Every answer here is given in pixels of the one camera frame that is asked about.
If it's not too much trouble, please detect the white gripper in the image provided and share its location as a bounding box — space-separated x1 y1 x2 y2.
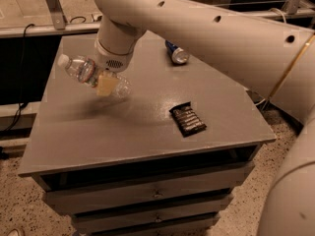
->
94 39 133 96

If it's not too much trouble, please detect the white cable at right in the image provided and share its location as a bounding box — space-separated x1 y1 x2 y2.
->
254 96 269 108

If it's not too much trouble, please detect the metal railing frame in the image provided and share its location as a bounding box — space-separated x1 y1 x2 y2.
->
0 0 315 39

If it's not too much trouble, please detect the white shoe tip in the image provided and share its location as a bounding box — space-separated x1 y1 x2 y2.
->
5 228 25 236

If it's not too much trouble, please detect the grey drawer cabinet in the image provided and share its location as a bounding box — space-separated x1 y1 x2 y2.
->
19 33 275 236

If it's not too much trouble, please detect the clear plastic water bottle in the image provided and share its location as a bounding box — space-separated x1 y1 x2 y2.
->
57 54 131 99

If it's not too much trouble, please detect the white power strip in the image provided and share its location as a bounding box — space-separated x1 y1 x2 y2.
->
92 13 102 22

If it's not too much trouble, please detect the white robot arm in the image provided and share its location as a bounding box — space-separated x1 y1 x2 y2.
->
94 0 315 236

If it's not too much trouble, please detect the blue pepsi soda can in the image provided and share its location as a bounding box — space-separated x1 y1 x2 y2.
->
164 40 190 65

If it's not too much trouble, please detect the black cable on left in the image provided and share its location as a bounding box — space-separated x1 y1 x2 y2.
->
0 23 35 140

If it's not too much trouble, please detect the black snack bar wrapper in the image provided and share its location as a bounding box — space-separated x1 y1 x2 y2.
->
169 102 207 138

